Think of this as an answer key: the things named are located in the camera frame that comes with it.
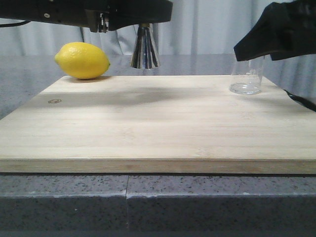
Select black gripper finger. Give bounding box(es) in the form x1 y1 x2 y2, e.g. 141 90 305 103
234 0 316 61
108 0 172 31

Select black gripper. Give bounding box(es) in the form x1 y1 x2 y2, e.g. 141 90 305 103
0 0 111 33

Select steel double jigger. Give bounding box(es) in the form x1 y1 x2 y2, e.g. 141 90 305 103
130 23 160 70

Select clear glass beaker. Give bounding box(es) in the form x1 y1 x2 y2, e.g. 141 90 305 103
229 56 265 95

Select yellow lemon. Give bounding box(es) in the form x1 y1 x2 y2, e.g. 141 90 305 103
54 42 111 79

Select grey curtain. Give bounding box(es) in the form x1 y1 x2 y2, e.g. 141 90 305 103
0 0 316 56

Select wooden cutting board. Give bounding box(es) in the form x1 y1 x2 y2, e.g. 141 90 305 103
0 76 316 174

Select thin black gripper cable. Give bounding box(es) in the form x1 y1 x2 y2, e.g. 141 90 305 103
0 20 31 28

